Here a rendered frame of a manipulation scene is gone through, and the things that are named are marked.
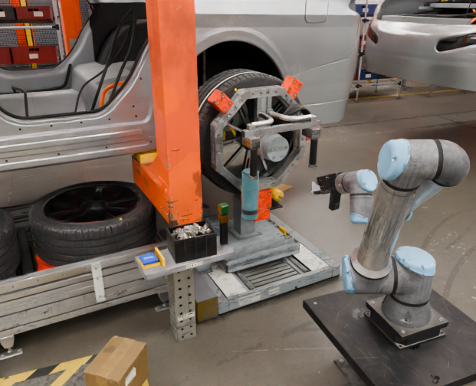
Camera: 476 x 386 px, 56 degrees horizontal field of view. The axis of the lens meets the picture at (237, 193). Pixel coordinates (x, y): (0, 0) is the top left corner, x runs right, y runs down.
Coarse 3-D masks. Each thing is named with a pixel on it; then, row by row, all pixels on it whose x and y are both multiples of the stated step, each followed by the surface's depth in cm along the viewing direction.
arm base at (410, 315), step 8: (392, 296) 174; (384, 304) 179; (392, 304) 175; (400, 304) 172; (408, 304) 170; (416, 304) 170; (424, 304) 171; (384, 312) 178; (392, 312) 174; (400, 312) 172; (408, 312) 171; (416, 312) 171; (424, 312) 171; (392, 320) 174; (400, 320) 172; (408, 320) 172; (416, 320) 171; (424, 320) 172
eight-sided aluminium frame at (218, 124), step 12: (240, 96) 216; (252, 96) 219; (264, 96) 222; (288, 96) 228; (216, 120) 218; (228, 120) 217; (216, 132) 216; (300, 132) 240; (216, 144) 219; (300, 144) 243; (216, 156) 221; (288, 156) 249; (300, 156) 246; (216, 168) 224; (288, 168) 245; (228, 180) 230; (264, 180) 246; (276, 180) 244
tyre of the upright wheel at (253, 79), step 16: (208, 80) 236; (240, 80) 222; (256, 80) 226; (272, 80) 230; (208, 96) 224; (208, 112) 220; (208, 128) 223; (208, 144) 226; (208, 160) 230; (208, 176) 234; (240, 192) 247
